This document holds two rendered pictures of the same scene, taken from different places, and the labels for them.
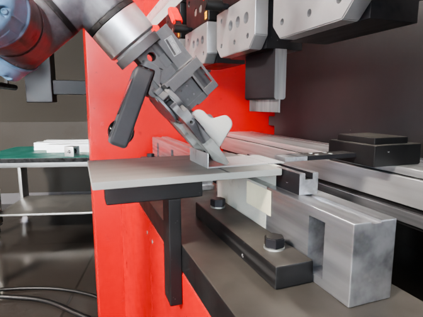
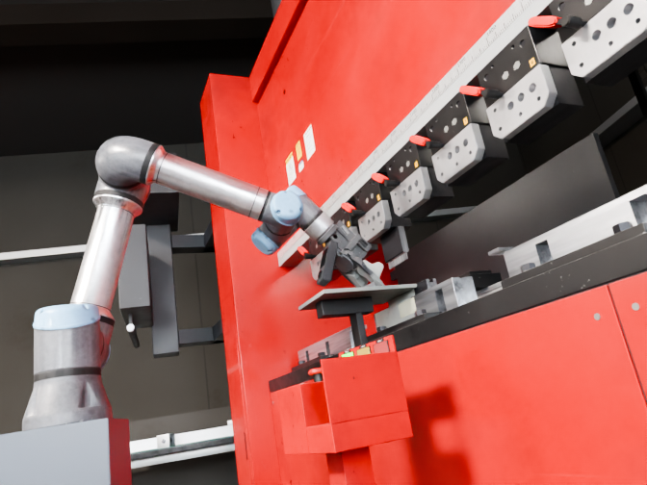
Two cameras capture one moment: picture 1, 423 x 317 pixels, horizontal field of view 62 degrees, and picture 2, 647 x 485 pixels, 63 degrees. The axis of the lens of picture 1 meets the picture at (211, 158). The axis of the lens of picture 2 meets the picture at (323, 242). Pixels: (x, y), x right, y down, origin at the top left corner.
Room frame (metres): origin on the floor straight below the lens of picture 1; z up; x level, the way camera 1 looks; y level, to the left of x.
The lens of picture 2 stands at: (-0.82, 0.23, 0.73)
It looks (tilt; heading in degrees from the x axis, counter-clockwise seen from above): 18 degrees up; 355
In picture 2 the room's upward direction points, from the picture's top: 9 degrees counter-clockwise
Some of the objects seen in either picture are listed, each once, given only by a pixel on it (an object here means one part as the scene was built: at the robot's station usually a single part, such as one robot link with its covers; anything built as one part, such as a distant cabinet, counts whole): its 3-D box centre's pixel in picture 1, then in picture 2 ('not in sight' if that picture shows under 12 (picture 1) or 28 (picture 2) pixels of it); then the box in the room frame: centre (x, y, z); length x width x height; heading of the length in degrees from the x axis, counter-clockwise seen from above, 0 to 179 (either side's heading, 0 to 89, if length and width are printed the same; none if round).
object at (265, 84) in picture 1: (264, 82); (395, 247); (0.59, -0.09, 1.13); 0.10 x 0.02 x 0.10; 21
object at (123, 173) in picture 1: (178, 167); (356, 296); (0.54, 0.05, 1.00); 0.26 x 0.18 x 0.01; 111
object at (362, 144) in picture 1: (340, 149); (452, 284); (0.64, -0.24, 1.01); 0.26 x 0.12 x 0.05; 111
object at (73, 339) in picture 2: not in sight; (68, 338); (0.24, 0.67, 0.94); 0.13 x 0.12 x 0.14; 14
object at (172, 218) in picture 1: (155, 239); (350, 341); (0.53, 0.09, 0.88); 0.14 x 0.04 x 0.22; 111
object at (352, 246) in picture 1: (277, 212); (421, 315); (0.54, -0.11, 0.92); 0.39 x 0.06 x 0.10; 21
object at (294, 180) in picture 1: (271, 170); (411, 294); (0.57, -0.10, 0.98); 0.20 x 0.03 x 0.03; 21
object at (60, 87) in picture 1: (79, 86); (208, 330); (1.71, 0.63, 1.17); 0.40 x 0.24 x 0.07; 21
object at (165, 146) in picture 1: (177, 158); (330, 352); (1.11, 0.11, 0.92); 0.50 x 0.06 x 0.10; 21
